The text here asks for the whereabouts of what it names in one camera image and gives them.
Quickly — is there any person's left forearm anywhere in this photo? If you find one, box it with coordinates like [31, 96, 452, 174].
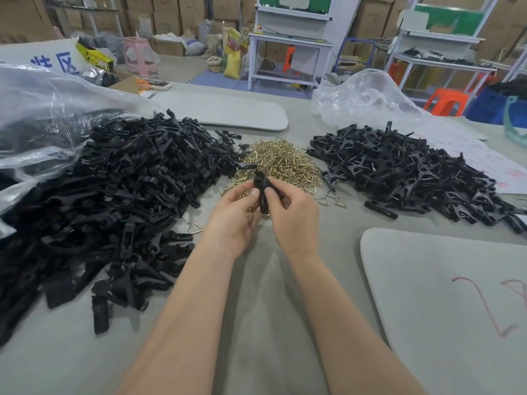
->
[114, 238, 243, 395]

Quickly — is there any pink plastic stool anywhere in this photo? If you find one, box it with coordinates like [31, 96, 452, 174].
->
[122, 36, 159, 76]

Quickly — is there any yellow and black bag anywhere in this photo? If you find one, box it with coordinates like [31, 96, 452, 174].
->
[75, 35, 115, 87]

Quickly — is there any yellow sack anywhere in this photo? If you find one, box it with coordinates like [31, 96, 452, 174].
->
[222, 27, 250, 78]

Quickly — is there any green transparent plastic piece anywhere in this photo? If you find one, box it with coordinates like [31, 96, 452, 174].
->
[503, 95, 527, 145]

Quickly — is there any white metal workbench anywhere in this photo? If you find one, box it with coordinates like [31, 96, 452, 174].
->
[248, 0, 335, 92]

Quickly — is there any white paper with red writing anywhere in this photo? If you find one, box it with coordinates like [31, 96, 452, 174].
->
[412, 117, 527, 194]

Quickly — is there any pile of assembled black clips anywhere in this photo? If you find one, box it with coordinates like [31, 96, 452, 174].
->
[306, 122, 527, 235]

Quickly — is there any crumpled clear plastic bag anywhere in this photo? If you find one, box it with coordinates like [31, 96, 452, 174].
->
[311, 68, 433, 128]

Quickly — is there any blue plastic crate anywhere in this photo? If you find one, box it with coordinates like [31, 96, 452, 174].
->
[465, 85, 527, 128]

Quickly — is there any plain grey rounded board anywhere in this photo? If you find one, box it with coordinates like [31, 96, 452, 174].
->
[148, 91, 290, 132]

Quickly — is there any white banner with blue print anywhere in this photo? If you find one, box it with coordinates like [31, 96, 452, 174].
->
[0, 38, 89, 78]

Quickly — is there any large clear plastic bag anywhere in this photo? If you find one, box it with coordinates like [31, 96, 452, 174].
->
[0, 63, 165, 239]

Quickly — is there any black plastic clip piece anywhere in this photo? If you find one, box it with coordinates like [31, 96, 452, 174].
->
[253, 170, 273, 214]

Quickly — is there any white workbench with green panel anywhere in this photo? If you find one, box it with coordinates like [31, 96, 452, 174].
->
[385, 0, 501, 95]

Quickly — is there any grey board with red marks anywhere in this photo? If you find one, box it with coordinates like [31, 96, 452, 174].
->
[360, 227, 527, 395]

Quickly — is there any large pile of black clip halves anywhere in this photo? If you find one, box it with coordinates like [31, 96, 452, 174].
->
[0, 110, 250, 346]

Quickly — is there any pile of brass wire springs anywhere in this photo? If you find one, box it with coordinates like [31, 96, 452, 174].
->
[220, 137, 348, 210]

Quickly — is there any person's left hand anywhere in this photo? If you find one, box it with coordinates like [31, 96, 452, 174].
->
[200, 179, 264, 259]

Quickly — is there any stack of cardboard boxes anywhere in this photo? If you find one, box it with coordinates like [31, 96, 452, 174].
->
[0, 0, 260, 57]

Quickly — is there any person's right forearm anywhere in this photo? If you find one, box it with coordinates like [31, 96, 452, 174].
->
[284, 242, 429, 395]

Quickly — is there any person's right hand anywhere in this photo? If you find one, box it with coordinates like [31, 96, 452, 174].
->
[263, 177, 322, 259]

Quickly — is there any orange plastic stool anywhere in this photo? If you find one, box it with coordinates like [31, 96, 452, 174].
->
[423, 88, 471, 117]

